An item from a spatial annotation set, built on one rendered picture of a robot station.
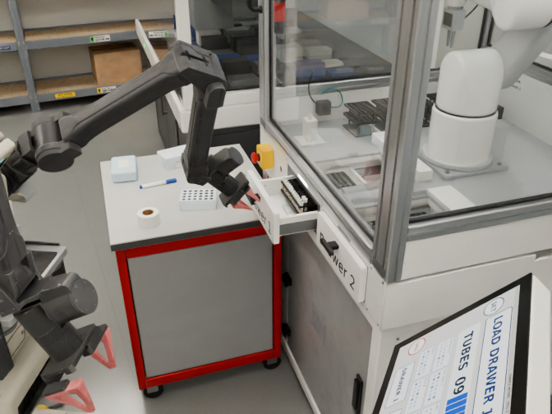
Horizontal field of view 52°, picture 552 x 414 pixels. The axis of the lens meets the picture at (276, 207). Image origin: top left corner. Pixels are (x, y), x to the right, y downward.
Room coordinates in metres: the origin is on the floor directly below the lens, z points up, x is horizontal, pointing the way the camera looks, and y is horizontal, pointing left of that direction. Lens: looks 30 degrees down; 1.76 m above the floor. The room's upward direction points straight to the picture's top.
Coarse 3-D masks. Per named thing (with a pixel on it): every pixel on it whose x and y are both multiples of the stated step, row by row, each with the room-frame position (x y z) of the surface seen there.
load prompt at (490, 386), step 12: (504, 312) 0.68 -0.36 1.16; (492, 324) 0.67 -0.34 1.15; (504, 324) 0.65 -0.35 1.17; (492, 336) 0.64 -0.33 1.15; (504, 336) 0.62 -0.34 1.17; (492, 348) 0.61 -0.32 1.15; (504, 348) 0.60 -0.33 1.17; (480, 360) 0.61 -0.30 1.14; (492, 360) 0.59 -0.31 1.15; (504, 360) 0.57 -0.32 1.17; (480, 372) 0.58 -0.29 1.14; (492, 372) 0.56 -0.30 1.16; (504, 372) 0.55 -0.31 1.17; (480, 384) 0.56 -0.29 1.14; (492, 384) 0.54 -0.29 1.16; (504, 384) 0.53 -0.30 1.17; (480, 396) 0.53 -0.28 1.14; (492, 396) 0.52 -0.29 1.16; (504, 396) 0.51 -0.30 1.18; (480, 408) 0.51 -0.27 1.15; (492, 408) 0.50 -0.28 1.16
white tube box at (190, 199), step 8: (184, 192) 1.73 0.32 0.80; (192, 192) 1.73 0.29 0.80; (200, 192) 1.73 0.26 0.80; (208, 192) 1.73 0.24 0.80; (216, 192) 1.75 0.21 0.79; (184, 200) 1.67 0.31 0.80; (192, 200) 1.67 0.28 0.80; (200, 200) 1.67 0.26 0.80; (208, 200) 1.68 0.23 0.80; (216, 200) 1.72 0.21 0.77; (184, 208) 1.67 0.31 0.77; (192, 208) 1.67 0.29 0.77; (200, 208) 1.67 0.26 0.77; (208, 208) 1.68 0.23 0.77
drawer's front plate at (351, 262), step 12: (324, 216) 1.36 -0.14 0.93; (324, 228) 1.33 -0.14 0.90; (336, 228) 1.29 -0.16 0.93; (336, 240) 1.26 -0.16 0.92; (324, 252) 1.32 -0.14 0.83; (336, 252) 1.25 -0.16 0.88; (348, 252) 1.18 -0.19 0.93; (348, 264) 1.18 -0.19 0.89; (360, 264) 1.13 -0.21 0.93; (348, 276) 1.17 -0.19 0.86; (360, 276) 1.11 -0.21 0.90; (348, 288) 1.17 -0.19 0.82; (360, 288) 1.11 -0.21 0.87; (360, 300) 1.11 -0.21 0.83
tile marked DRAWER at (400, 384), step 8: (400, 368) 0.73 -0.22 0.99; (408, 368) 0.71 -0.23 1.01; (400, 376) 0.70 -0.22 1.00; (408, 376) 0.69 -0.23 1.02; (392, 384) 0.70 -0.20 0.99; (400, 384) 0.68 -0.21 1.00; (408, 384) 0.66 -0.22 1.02; (392, 392) 0.68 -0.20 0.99; (400, 392) 0.66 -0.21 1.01; (392, 400) 0.65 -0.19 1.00; (400, 400) 0.64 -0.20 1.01; (384, 408) 0.64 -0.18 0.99
